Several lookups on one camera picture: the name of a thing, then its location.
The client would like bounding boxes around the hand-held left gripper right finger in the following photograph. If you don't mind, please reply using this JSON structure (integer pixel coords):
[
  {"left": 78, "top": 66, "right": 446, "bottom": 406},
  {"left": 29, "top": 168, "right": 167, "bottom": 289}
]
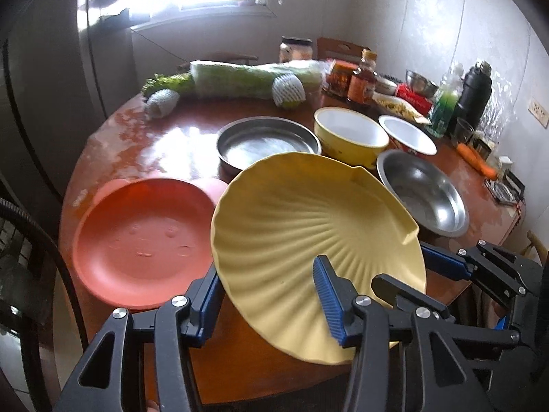
[{"left": 313, "top": 255, "right": 485, "bottom": 412}]

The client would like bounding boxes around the wooden chair back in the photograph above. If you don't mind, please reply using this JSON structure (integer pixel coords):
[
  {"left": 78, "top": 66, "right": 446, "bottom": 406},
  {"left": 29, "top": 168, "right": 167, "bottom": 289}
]
[{"left": 317, "top": 37, "right": 372, "bottom": 66}]

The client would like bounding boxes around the empty white foam net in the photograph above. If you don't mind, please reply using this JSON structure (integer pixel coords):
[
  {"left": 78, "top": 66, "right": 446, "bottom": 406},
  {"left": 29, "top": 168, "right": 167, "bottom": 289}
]
[{"left": 146, "top": 89, "right": 180, "bottom": 120}]

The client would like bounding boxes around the red tissue box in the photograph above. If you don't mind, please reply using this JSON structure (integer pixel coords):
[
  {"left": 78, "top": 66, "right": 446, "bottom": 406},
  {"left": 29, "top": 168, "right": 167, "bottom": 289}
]
[{"left": 395, "top": 83, "right": 434, "bottom": 115}]

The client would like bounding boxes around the clear plastic bag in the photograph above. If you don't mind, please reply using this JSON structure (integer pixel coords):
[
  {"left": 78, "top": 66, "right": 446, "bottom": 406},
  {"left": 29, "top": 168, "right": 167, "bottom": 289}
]
[{"left": 480, "top": 73, "right": 516, "bottom": 139}]

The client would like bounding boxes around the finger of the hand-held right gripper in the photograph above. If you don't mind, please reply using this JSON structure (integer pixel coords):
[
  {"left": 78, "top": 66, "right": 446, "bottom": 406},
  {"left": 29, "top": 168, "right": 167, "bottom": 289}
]
[
  {"left": 422, "top": 241, "right": 541, "bottom": 305},
  {"left": 372, "top": 274, "right": 521, "bottom": 348}
]

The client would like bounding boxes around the small dark tin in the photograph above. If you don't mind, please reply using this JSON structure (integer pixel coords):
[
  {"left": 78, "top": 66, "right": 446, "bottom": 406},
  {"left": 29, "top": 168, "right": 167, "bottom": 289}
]
[{"left": 469, "top": 133, "right": 494, "bottom": 160}]

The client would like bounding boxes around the green dish soap bottle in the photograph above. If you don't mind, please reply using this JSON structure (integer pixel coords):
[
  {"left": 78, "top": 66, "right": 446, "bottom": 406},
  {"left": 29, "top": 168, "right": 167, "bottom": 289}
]
[{"left": 426, "top": 63, "right": 466, "bottom": 139}]

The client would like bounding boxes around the plate of cooked food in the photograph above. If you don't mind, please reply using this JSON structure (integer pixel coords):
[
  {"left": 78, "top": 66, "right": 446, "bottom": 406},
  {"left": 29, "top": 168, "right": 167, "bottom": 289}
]
[{"left": 372, "top": 95, "right": 426, "bottom": 123}]

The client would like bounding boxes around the yellow enamel bowl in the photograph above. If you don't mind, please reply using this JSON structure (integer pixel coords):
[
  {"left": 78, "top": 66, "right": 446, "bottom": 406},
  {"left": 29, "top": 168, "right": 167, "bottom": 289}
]
[{"left": 313, "top": 106, "right": 391, "bottom": 170}]

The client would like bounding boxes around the orange carrot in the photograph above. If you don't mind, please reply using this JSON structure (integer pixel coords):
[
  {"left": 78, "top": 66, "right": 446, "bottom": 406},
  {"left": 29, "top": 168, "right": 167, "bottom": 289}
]
[{"left": 455, "top": 142, "right": 499, "bottom": 180}]

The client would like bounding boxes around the green leaf lettuce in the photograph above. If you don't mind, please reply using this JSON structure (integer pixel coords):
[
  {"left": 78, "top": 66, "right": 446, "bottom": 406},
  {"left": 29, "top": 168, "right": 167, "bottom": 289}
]
[{"left": 143, "top": 72, "right": 195, "bottom": 96}]

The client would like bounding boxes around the small stainless steel bowl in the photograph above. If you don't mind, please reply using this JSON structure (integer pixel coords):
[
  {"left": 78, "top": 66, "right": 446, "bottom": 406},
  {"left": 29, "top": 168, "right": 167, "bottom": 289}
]
[{"left": 405, "top": 69, "right": 439, "bottom": 98}]

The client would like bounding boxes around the brown sauce bottle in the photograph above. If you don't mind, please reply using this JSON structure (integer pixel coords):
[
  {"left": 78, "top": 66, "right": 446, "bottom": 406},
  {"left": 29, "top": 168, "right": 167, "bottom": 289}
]
[{"left": 347, "top": 49, "right": 379, "bottom": 105}]

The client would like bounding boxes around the light wooden chair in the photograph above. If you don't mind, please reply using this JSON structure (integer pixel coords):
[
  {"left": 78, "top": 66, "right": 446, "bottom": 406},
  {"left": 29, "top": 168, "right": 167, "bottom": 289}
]
[{"left": 525, "top": 229, "right": 549, "bottom": 263}]

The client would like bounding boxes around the clear drinking glass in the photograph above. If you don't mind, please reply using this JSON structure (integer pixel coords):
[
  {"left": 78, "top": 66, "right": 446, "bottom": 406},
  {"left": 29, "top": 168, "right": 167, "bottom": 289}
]
[{"left": 450, "top": 117, "right": 476, "bottom": 149}]

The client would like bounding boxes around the yellow shell-shaped plate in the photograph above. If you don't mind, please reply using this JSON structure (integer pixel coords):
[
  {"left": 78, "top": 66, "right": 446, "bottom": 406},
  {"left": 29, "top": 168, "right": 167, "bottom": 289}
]
[{"left": 210, "top": 151, "right": 427, "bottom": 365}]

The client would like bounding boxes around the grey refrigerator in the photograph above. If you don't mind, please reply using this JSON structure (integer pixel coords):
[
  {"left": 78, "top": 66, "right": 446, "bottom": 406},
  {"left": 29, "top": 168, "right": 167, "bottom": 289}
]
[{"left": 0, "top": 0, "right": 133, "bottom": 232}]

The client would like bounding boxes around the round stainless steel plate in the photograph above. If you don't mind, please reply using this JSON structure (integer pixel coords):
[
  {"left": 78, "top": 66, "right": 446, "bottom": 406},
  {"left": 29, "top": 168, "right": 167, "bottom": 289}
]
[{"left": 215, "top": 116, "right": 322, "bottom": 178}]

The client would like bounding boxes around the glass jar with black lid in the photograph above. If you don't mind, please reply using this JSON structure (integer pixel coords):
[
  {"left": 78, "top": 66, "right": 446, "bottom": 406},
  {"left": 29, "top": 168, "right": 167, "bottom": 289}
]
[{"left": 279, "top": 36, "right": 313, "bottom": 63}]

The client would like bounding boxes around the wrapped napa cabbage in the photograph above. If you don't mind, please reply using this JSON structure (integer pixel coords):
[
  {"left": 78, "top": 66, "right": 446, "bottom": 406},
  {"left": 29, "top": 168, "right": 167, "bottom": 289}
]
[{"left": 190, "top": 60, "right": 323, "bottom": 102}]

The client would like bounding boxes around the black thermos flask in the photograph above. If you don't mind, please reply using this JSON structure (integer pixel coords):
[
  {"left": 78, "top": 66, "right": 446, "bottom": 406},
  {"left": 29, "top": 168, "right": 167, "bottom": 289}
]
[{"left": 450, "top": 62, "right": 492, "bottom": 135}]

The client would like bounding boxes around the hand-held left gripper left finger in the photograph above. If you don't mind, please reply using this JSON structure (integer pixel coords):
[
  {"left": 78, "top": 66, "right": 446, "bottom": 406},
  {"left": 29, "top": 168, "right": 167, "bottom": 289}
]
[{"left": 51, "top": 264, "right": 221, "bottom": 412}]

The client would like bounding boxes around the red sauce jar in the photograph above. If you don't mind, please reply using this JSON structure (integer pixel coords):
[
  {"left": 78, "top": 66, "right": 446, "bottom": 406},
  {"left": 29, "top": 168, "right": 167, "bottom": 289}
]
[{"left": 325, "top": 59, "right": 359, "bottom": 98}]

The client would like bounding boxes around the large stainless steel bowl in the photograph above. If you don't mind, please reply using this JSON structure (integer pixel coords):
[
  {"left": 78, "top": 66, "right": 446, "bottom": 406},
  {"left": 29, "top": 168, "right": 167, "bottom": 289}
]
[{"left": 376, "top": 149, "right": 470, "bottom": 238}]

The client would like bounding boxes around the salmon pink plate with ears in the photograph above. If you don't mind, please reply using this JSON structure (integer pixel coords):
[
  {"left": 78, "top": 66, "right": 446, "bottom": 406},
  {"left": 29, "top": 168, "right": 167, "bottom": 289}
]
[{"left": 72, "top": 177, "right": 230, "bottom": 312}]

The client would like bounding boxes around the white wall outlet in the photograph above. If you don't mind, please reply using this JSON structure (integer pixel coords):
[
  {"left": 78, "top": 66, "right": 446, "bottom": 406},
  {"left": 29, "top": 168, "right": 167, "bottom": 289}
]
[{"left": 528, "top": 96, "right": 549, "bottom": 128}]

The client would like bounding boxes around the red instant noodle cup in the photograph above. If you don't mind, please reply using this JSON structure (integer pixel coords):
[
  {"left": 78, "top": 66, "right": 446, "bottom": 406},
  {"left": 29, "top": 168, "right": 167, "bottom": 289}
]
[{"left": 378, "top": 114, "right": 438, "bottom": 157}]

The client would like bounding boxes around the black metal clip tool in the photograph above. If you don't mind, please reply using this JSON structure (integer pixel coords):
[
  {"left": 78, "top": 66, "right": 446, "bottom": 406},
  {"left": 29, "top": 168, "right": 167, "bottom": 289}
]
[{"left": 484, "top": 171, "right": 526, "bottom": 205}]

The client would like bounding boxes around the fruit in white foam net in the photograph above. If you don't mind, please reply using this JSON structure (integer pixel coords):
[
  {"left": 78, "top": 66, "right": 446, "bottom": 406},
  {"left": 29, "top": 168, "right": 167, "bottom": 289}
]
[{"left": 273, "top": 73, "right": 308, "bottom": 109}]

